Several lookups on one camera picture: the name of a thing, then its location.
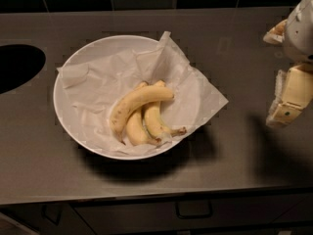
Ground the large yellow banana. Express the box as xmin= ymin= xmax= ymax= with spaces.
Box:
xmin=110 ymin=85 xmax=174 ymax=143

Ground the white ceramic bowl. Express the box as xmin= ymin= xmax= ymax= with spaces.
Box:
xmin=53 ymin=34 xmax=201 ymax=162

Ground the white paper sheet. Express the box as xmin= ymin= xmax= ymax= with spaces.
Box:
xmin=56 ymin=30 xmax=229 ymax=158

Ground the dark cabinet drawer front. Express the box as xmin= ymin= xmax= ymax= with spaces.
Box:
xmin=74 ymin=194 xmax=313 ymax=235

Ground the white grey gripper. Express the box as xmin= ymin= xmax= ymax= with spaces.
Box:
xmin=263 ymin=0 xmax=313 ymax=127

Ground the middle yellow banana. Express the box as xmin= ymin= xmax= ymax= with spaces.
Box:
xmin=125 ymin=80 xmax=162 ymax=147

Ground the right yellow banana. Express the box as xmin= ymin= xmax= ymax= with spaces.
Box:
xmin=144 ymin=80 xmax=187 ymax=140

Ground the black drawer handle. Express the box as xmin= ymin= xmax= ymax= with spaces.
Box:
xmin=175 ymin=200 xmax=212 ymax=219

